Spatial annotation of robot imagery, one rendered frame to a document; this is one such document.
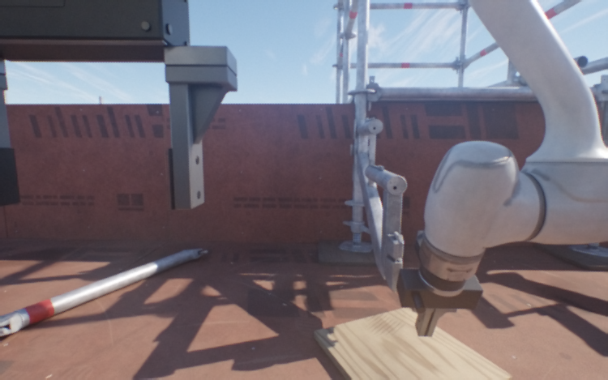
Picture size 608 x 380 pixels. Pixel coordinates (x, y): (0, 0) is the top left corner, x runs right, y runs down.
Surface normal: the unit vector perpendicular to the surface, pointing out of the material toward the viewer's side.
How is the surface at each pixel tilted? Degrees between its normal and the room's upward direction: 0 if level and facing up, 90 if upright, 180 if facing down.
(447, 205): 101
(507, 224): 113
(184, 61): 90
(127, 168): 90
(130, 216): 90
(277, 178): 90
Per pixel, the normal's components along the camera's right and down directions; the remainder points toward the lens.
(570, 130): -0.67, -0.01
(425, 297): -0.04, 0.54
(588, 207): -0.07, 0.03
